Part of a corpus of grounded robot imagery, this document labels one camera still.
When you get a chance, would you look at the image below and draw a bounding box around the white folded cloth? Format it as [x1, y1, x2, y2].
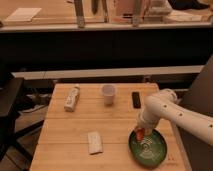
[87, 131, 103, 154]

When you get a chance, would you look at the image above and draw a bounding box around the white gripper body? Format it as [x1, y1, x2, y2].
[134, 115, 157, 135]

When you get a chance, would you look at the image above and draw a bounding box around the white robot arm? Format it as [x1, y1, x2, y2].
[137, 89, 213, 146]

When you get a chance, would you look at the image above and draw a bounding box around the white paper sheet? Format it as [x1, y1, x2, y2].
[5, 8, 41, 22]

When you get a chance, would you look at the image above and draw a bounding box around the black rectangular phone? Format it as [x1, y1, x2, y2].
[132, 92, 141, 108]

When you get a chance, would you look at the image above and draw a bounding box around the green ceramic bowl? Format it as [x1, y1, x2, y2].
[128, 130, 167, 168]

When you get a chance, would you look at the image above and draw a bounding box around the red pepper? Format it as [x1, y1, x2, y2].
[136, 129, 144, 140]

